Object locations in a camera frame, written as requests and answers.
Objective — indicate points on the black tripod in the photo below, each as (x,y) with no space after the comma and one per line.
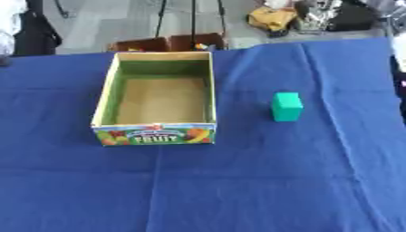
(193,21)

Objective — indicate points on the yellow bag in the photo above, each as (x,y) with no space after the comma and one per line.
(271,18)

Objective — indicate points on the silver metal equipment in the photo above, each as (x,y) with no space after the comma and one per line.
(313,15)

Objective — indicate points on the green rectangular block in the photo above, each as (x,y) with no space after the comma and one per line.
(287,107)

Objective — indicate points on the brown cardboard box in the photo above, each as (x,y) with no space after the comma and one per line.
(158,44)

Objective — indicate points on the black bag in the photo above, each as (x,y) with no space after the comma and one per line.
(36,33)

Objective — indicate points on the cardboard box with green inside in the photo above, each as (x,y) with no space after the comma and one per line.
(158,99)

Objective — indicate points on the black case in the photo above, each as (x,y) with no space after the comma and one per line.
(351,18)

